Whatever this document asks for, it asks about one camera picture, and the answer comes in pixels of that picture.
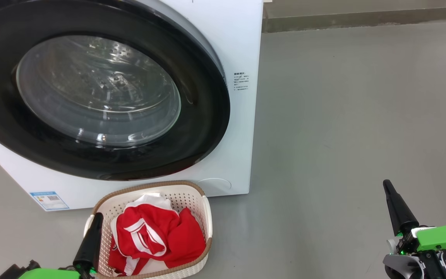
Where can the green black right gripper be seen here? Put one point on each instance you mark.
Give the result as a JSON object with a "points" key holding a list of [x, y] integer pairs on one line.
{"points": [[443, 236]]}

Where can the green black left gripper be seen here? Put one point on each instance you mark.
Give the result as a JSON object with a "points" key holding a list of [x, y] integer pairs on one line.
{"points": [[48, 274]]}

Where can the blue energy label sticker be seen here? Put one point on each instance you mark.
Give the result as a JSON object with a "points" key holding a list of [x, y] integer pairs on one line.
{"points": [[48, 200]]}

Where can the white washing machine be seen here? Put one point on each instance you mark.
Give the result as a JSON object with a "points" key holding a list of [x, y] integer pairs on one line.
{"points": [[238, 135]]}

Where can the red and white garment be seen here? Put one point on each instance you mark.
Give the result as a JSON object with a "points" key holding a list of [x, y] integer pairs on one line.
{"points": [[157, 228]]}

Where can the cream perforated laundry basket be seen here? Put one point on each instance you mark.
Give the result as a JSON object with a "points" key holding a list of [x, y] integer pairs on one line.
{"points": [[186, 197]]}

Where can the round white filter cover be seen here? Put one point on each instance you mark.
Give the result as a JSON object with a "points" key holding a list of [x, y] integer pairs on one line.
{"points": [[215, 186]]}

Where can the grey right wrist camera housing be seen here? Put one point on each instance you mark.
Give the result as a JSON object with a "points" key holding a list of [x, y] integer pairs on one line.
{"points": [[405, 267]]}

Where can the black round washing machine door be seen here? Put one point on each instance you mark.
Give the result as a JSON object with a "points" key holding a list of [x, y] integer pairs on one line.
{"points": [[199, 116]]}

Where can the small black text sticker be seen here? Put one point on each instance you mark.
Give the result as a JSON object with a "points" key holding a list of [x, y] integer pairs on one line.
{"points": [[241, 81]]}

